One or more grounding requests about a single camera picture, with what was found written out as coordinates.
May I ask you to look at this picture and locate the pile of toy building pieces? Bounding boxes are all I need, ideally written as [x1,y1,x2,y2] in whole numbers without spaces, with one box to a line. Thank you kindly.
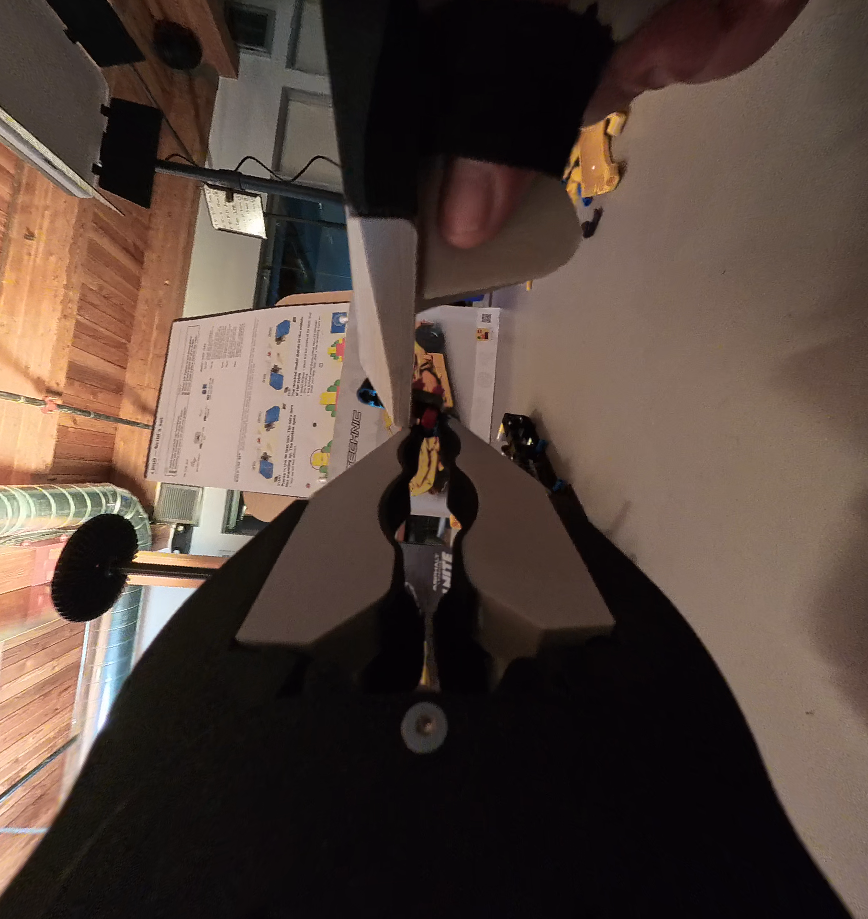
[562,111,630,239]

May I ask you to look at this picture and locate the black ribbed disc on pole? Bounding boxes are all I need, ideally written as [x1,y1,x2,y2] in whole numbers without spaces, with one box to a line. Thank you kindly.
[49,513,215,624]

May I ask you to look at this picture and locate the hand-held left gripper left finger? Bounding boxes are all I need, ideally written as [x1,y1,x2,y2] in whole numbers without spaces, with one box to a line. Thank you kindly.
[235,424,425,694]

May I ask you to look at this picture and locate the silver ventilation duct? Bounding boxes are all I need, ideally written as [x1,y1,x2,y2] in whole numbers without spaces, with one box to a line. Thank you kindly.
[0,483,153,550]

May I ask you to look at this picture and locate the black box on pole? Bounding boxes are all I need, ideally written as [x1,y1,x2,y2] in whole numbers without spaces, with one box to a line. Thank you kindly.
[92,97,165,211]

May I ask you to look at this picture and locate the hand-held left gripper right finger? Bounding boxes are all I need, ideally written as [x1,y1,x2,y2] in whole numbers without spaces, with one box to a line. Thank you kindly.
[432,418,616,694]

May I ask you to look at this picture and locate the person's right hand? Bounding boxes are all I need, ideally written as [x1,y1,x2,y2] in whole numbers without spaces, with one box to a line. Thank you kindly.
[436,0,813,250]

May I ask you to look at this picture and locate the small black piece red pin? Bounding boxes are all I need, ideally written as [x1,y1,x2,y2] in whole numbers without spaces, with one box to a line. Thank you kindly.
[414,388,455,432]

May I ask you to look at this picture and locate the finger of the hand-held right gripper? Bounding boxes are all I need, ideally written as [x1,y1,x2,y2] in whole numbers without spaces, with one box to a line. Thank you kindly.
[346,215,418,432]

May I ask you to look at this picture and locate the instruction booklet yellow car cover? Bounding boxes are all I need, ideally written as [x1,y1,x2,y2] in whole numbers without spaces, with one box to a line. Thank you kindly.
[329,305,503,519]

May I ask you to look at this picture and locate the grey desk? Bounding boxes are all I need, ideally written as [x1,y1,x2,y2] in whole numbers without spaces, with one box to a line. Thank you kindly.
[405,0,868,919]

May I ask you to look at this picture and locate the dark toy set box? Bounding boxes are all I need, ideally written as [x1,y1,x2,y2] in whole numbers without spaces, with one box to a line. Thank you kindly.
[399,517,458,690]

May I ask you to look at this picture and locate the black toy car chassis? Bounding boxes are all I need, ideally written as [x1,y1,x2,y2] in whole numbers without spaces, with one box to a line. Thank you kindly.
[497,411,570,498]

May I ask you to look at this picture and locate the white poster colourful bricks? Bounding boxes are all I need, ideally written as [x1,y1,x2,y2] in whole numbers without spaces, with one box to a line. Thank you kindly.
[147,302,352,501]

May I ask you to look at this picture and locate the white vent grille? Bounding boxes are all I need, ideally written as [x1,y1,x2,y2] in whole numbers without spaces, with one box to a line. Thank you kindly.
[154,484,203,524]

